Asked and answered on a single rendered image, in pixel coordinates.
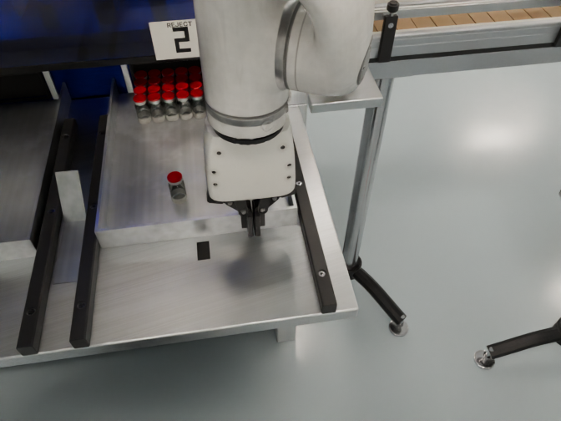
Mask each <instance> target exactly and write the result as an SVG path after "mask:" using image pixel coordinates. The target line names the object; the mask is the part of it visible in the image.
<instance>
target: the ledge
mask: <svg viewBox="0 0 561 421"><path fill-rule="evenodd" d="M382 101H383V97H382V94H381V92H380V90H379V88H378V87H377V83H376V81H375V79H374V78H373V76H372V74H371V71H370V69H369V68H367V71H366V73H365V76H364V78H363V80H362V81H361V83H360V85H359V86H358V87H357V88H356V89H355V90H354V91H353V92H351V93H349V94H346V95H342V96H322V95H317V94H308V101H307V103H308V105H309V109H310V112H311V113H312V114H313V113H322V112H331V111H339V110H348V109H364V108H373V107H381V106H382Z"/></svg>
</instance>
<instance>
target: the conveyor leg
mask: <svg viewBox="0 0 561 421"><path fill-rule="evenodd" d="M394 78H400V77H394ZM394 78H384V79H375V81H376V83H377V87H378V88H379V90H380V92H381V94H382V97H383V101H382V106H381V107H373V108H366V109H365V114H364V120H363V126H362V131H361V141H360V146H359V151H358V156H357V162H356V172H355V178H354V183H353V188H352V193H351V204H350V209H349V215H348V220H347V225H346V235H345V240H344V246H343V252H342V254H343V257H344V260H345V263H346V266H347V267H354V266H355V265H356V264H357V261H358V257H359V252H360V248H361V240H362V236H363V231H364V227H365V223H366V215H367V212H368V207H369V203H370V199H371V191H372V187H373V182H374V178H375V173H376V169H377V161H378V157H379V153H380V148H381V145H382V137H383V133H384V129H385V124H386V120H387V112H388V108H389V104H390V99H391V95H392V87H393V83H394Z"/></svg>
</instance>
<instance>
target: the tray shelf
mask: <svg viewBox="0 0 561 421"><path fill-rule="evenodd" d="M108 111H109V97H103V98H93V99H75V100H71V104H70V109H69V113H68V119H71V118H75V119H76V122H77V124H78V133H77V137H76V142H75V147H74V152H73V161H72V165H71V170H78V172H79V178H80V182H81V187H82V192H83V200H84V205H85V210H86V214H87V207H88V196H89V189H90V183H91V176H92V170H93V164H94V152H95V146H96V139H97V133H98V126H99V116H100V115H106V114H108ZM288 114H289V116H290V120H291V129H292V134H293V138H294V141H295V145H296V150H297V154H298V157H299V161H300V163H301V169H302V173H303V175H304V179H305V183H306V188H307V191H308V195H309V198H310V202H311V207H312V210H313V214H314V217H315V221H316V226H317V230H318V233H319V236H320V239H321V245H322V249H323V251H324V255H325V258H326V264H327V267H328V271H329V274H330V278H331V283H332V286H333V290H334V293H335V296H336V302H337V308H336V312H332V313H326V314H322V313H321V308H320V304H319V301H318V296H317V293H316V287H315V283H314V279H313V276H312V272H311V265H310V262H309V258H308V255H307V251H306V244H305V241H304V237H303V233H302V229H301V223H300V220H299V216H298V212H297V225H293V226H280V227H273V228H266V229H260V236H255V230H254V236H252V237H248V231H239V232H232V233H225V234H219V235H212V236H198V237H191V238H184V239H178V240H171V241H157V242H150V243H144V244H137V245H130V246H116V247H110V248H103V249H102V248H101V246H100V252H99V267H98V275H97V283H96V291H95V299H94V307H93V323H92V331H91V339H90V346H89V347H82V348H73V346H72V345H71V343H70V342H69V337H70V331H71V325H72V318H73V306H74V300H75V294H76V287H77V282H70V283H63V284H55V285H53V277H54V272H55V268H56V264H57V259H58V251H59V247H60V242H61V238H62V234H63V226H64V219H63V217H62V222H61V227H60V232H59V237H58V245H57V250H56V256H55V260H54V265H53V274H52V279H51V283H50V288H49V294H48V302H47V307H46V312H45V317H44V322H43V330H42V336H41V340H40V345H39V350H38V354H34V355H27V356H22V355H21V354H20V352H19V351H18V350H17V349H16V346H17V343H18V335H19V331H20V327H21V323H22V319H23V311H24V308H25V303H26V299H27V294H28V288H29V283H30V279H31V275H32V271H33V263H34V259H35V256H33V257H26V258H19V259H12V260H5V261H0V368H5V367H11V366H17V365H23V364H29V363H40V362H46V361H52V360H58V359H64V358H75V357H82V356H88V355H94V354H100V353H111V352H117V351H123V350H129V349H135V348H141V347H152V346H158V345H164V344H170V343H176V342H187V341H193V340H199V339H206V338H212V337H223V336H229V335H235V334H241V333H247V332H258V331H264V330H270V329H276V328H282V327H293V326H299V325H305V324H311V323H317V322H329V321H335V320H341V319H347V318H353V317H356V316H357V313H358V305H357V302H356V297H355V294H354V291H353V288H352V284H351V280H350V277H349V274H348V270H347V268H346V263H345V260H344V257H343V254H342V251H341V246H340V243H339V240H338V237H337V234H336V229H335V226H334V223H333V220H332V217H331V212H330V209H329V205H328V203H327V200H326V195H325V191H324V189H323V186H322V183H321V177H320V175H319V172H318V169H317V166H316V161H315V158H314V155H313V152H312V149H311V144H310V141H309V138H308V135H307V132H306V127H305V124H304V121H303V118H302V115H301V110H300V107H299V106H293V107H288ZM202 241H209V242H210V259H207V260H200V261H198V257H197V242H202Z"/></svg>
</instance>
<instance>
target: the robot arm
mask: <svg viewBox="0 0 561 421"><path fill-rule="evenodd" d="M193 3H194V10H195V23H196V30H197V37H198V44H199V51H200V64H201V72H202V79H203V85H204V93H205V107H206V114H207V117H206V119H205V129H204V152H205V173H206V180H207V186H208V190H207V194H206V195H207V201H208V202H209V203H214V204H223V203H225V204H226V205H227V206H229V207H231V208H233V209H235V210H237V211H238V213H239V215H240V219H241V227H242V228H247V231H248V237H252V236H254V230H255V236H260V227H261V226H265V213H266V212H267V211H268V208H269V207H270V206H271V205H272V204H274V203H275V202H276V201H277V200H279V198H280V197H281V198H283V197H287V196H289V195H294V194H295V193H296V188H295V183H296V168H295V151H294V144H293V135H292V129H291V120H290V116H289V114H288V103H290V102H291V90H295V91H299V92H304V93H308V94H317V95H322V96H342V95H346V94H349V93H351V92H353V91H354V90H355V89H356V88H357V87H358V86H359V85H360V83H361V81H362V80H363V78H364V76H365V73H366V71H367V68H368V63H369V59H370V54H371V41H372V40H373V35H372V32H373V23H374V8H375V0H193ZM250 200H252V209H251V203H250ZM253 225H254V227H253Z"/></svg>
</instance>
